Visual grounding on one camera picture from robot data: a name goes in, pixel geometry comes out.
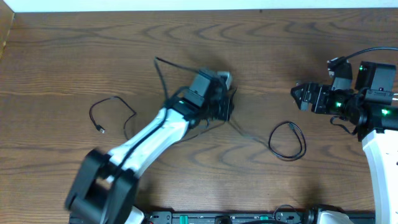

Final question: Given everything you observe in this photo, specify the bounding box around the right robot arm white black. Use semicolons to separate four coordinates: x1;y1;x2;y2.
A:
290;62;397;223

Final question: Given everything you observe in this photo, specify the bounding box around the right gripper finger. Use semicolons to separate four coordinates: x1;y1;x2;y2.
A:
295;97;309;111
290;83;311;100

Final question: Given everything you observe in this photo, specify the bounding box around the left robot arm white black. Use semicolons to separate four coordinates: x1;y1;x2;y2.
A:
65;70;234;224

